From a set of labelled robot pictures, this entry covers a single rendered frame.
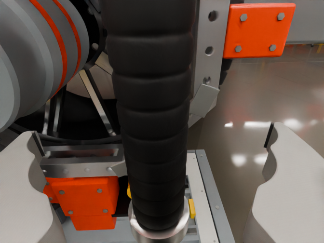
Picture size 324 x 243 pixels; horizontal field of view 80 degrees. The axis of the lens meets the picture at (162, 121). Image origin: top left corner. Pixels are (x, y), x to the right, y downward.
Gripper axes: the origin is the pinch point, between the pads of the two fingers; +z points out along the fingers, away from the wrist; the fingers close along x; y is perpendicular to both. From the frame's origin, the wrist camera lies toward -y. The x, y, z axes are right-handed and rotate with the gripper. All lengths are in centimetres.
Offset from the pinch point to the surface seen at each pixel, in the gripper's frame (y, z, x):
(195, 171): 75, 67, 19
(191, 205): 65, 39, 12
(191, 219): 68, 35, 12
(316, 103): 83, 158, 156
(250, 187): 83, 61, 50
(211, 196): 75, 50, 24
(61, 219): 56, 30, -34
